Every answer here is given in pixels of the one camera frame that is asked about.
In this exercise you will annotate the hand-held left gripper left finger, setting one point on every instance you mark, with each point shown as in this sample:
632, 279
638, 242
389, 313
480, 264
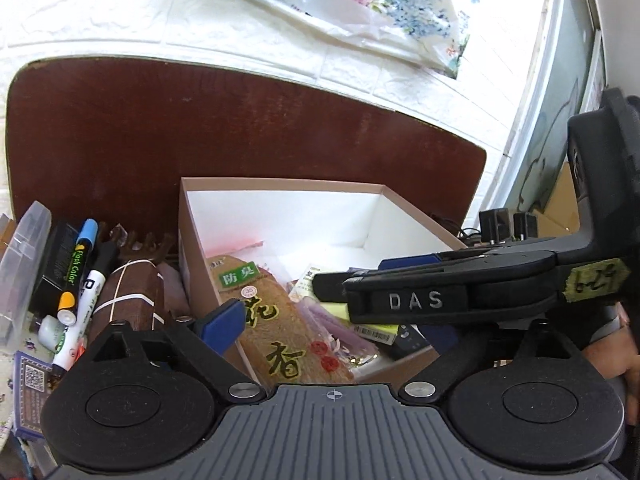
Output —
222, 327

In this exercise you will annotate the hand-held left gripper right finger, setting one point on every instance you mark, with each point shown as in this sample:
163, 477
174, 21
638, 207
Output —
460, 360

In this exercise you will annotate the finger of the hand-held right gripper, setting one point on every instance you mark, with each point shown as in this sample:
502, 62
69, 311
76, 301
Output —
425, 261
415, 300

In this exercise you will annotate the brown cardboard box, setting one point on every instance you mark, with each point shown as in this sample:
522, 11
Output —
320, 210

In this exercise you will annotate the person's right hand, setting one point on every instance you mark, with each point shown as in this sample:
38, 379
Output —
605, 357

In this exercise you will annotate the small black device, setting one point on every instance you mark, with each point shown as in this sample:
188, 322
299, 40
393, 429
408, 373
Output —
412, 342

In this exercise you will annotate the plain cardboard carton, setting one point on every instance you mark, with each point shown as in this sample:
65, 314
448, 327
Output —
562, 200

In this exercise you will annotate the yellow sticky note pad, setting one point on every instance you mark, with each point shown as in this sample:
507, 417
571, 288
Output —
372, 333

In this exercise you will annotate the snack packet with green label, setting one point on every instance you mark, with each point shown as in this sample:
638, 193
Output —
280, 320

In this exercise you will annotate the purple plastic packet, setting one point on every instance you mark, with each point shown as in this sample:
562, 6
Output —
340, 335

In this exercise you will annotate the white green printed packet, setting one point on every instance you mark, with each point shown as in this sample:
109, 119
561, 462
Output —
302, 282

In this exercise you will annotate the brown checked glasses case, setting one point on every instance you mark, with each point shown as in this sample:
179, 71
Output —
130, 295

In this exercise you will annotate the cartoon printed glass door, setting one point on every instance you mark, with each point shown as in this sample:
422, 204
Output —
560, 85

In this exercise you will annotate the black and white marker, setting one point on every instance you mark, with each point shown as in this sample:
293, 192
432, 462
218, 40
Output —
87, 305

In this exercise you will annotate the blue capped marker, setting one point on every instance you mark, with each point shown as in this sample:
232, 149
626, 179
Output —
77, 270

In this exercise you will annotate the small white bottle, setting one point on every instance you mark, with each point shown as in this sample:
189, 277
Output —
50, 335

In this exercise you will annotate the small black box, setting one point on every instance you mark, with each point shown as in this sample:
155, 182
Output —
52, 265

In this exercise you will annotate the blue card box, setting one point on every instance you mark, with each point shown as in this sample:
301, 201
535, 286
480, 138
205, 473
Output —
32, 395

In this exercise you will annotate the dark brown wooden board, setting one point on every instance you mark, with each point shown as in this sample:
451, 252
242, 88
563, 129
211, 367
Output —
175, 130

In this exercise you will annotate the clear plastic case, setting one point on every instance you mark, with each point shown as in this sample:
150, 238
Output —
22, 270

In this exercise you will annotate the floral plastic bag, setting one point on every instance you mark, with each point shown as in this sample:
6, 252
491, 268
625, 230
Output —
380, 5

